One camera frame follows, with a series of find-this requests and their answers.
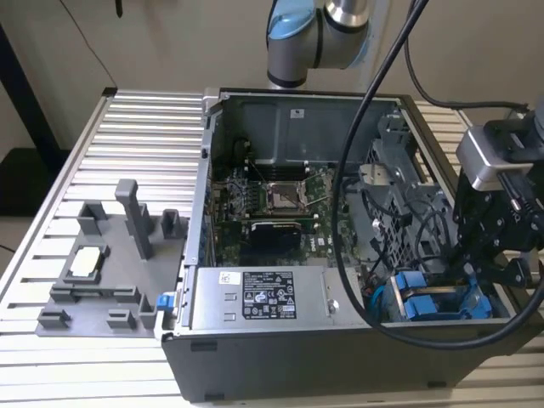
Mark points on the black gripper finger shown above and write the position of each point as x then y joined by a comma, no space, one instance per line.
461,263
514,272

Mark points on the hard disk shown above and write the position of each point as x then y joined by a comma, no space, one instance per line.
412,285

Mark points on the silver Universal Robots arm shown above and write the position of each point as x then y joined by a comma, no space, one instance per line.
293,47

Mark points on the grey metal disk bay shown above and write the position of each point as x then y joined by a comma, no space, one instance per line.
391,178

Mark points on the black RAM slot bank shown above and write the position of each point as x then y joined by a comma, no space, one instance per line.
280,171

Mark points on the blue plastic bay carrier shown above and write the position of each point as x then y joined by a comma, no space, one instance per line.
421,310

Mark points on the green motherboard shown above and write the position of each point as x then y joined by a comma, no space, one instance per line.
323,229

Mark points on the black graphics card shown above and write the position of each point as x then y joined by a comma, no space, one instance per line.
276,236

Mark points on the CPU socket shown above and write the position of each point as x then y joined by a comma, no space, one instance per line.
280,199

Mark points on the dark grey PC case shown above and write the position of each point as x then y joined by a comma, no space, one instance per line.
297,365

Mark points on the thin metal locking lever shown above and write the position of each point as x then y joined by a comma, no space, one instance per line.
257,172

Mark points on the silver power supply unit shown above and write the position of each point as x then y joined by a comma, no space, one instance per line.
212,297

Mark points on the blue case latch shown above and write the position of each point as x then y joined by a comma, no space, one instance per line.
163,302

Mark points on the grey parts rack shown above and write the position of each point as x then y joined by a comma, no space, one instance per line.
119,259

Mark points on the silver CPU chip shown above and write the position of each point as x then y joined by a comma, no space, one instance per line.
86,260

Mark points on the small black hanging object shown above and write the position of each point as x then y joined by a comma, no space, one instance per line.
119,7

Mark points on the black floor box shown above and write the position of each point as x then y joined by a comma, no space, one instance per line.
30,183

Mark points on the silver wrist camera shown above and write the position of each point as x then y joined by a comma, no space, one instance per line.
480,157

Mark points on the black desk frame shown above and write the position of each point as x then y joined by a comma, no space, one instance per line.
25,93

